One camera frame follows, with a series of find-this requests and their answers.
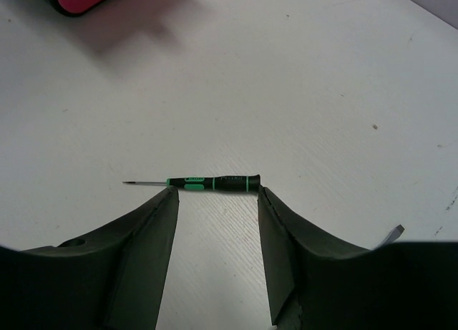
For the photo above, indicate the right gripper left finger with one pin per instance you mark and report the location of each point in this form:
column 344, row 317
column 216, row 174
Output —
column 109, row 278

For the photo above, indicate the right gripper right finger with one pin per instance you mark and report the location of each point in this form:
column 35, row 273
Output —
column 317, row 281

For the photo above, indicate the large green screwdriver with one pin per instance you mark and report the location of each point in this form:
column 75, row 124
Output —
column 392, row 236

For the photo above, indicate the small precision screwdriver upper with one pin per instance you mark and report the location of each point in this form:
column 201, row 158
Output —
column 226, row 183

